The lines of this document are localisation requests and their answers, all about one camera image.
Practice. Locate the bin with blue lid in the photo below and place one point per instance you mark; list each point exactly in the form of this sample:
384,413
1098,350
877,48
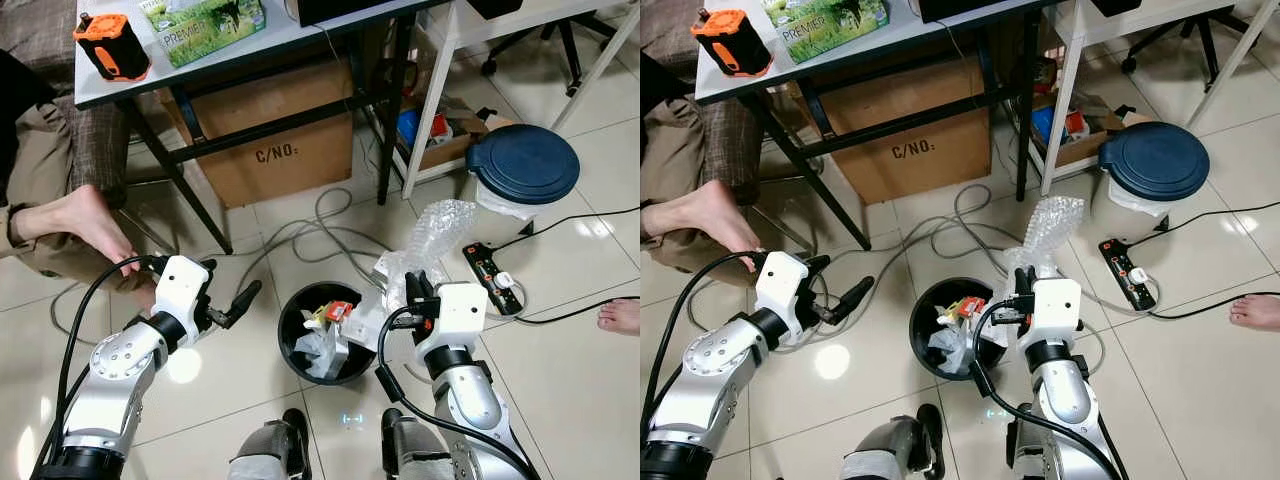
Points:
525,160
1155,158

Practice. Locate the white plug adapter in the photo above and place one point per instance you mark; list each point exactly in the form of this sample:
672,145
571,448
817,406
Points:
504,280
1139,274

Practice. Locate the black monitor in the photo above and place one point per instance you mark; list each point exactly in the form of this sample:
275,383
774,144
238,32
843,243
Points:
985,7
360,8

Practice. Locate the bare foot of bystander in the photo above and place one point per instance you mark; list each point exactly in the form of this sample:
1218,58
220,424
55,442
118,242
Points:
1256,312
622,316

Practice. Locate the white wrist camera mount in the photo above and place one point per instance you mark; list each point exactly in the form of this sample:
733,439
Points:
180,295
1060,310
782,290
460,315

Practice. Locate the green printed tissue box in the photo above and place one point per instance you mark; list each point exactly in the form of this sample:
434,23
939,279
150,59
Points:
205,30
825,27

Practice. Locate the large brown cardboard box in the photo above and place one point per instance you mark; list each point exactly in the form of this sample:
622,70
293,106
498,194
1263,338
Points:
270,150
905,145

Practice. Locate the blue packet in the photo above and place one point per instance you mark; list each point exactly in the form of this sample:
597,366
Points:
410,128
1044,124

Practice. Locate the white crumpled plastic trash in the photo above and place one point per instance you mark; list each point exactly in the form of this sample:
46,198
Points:
950,348
325,352

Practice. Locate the seated person in beige trousers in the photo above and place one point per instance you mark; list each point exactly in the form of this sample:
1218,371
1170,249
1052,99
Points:
680,165
45,170

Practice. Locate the clear bubble wrap sheet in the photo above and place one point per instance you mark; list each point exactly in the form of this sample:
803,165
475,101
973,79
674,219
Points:
1050,225
440,230

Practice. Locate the red yellow snack wrapper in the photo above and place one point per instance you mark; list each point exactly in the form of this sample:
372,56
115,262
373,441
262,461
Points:
328,313
962,308

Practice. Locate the grey table with black frame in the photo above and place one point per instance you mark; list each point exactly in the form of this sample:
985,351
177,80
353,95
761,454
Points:
250,55
880,50

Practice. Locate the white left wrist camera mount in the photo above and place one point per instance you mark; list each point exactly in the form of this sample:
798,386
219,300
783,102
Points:
782,290
180,295

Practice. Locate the small open cardboard box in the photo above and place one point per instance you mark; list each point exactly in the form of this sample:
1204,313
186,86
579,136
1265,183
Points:
1100,145
465,150

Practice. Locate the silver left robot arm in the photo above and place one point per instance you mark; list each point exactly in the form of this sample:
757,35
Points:
715,370
115,375

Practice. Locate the black round rubbish bin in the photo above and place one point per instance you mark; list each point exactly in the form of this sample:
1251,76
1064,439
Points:
925,305
295,310

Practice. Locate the robot right leg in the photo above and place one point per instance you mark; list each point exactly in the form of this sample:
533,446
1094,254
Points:
1035,458
415,455

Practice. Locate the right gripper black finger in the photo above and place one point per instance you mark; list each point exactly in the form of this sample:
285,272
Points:
1024,283
419,287

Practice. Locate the black orange power strip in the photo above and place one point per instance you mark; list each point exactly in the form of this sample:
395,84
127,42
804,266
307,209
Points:
1120,262
485,268

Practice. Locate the robot left leg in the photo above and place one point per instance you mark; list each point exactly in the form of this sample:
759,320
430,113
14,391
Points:
268,450
890,448

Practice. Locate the robot leg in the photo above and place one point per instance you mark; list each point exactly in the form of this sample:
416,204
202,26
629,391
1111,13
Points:
415,455
268,450
890,448
1035,458

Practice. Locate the white metal table frame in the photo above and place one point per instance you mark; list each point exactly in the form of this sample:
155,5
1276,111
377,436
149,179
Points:
1065,100
432,100

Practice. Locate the orange black portable device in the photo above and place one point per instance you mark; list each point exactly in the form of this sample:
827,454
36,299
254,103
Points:
112,48
732,44

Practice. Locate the red packet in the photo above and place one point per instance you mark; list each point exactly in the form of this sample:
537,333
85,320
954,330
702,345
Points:
1075,122
441,125

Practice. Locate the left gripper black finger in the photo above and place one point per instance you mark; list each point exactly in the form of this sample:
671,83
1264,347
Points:
852,302
208,267
816,264
244,304

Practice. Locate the black office chair base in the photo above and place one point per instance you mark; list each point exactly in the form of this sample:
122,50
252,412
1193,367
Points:
568,45
1200,35

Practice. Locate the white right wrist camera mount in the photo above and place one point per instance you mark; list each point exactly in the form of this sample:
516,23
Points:
1060,310
460,315

